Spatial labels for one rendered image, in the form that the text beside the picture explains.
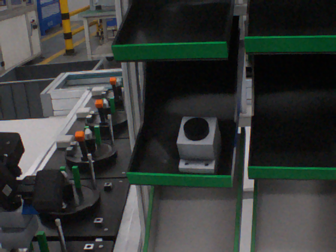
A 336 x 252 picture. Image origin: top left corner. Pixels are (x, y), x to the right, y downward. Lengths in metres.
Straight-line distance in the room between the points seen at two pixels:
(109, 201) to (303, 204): 0.46
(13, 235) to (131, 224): 0.30
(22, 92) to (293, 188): 2.18
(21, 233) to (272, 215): 0.38
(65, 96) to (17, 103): 0.88
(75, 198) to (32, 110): 1.78
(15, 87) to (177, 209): 2.12
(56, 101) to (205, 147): 1.44
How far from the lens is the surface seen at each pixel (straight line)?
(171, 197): 0.71
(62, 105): 1.93
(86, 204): 0.97
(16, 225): 0.74
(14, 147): 0.69
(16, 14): 7.10
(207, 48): 0.51
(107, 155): 1.18
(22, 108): 2.76
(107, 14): 5.83
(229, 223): 0.69
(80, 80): 2.15
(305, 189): 0.72
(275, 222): 0.70
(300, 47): 0.53
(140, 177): 0.58
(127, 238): 0.91
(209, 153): 0.55
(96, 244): 0.88
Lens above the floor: 1.47
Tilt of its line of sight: 20 degrees down
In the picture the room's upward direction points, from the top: 5 degrees counter-clockwise
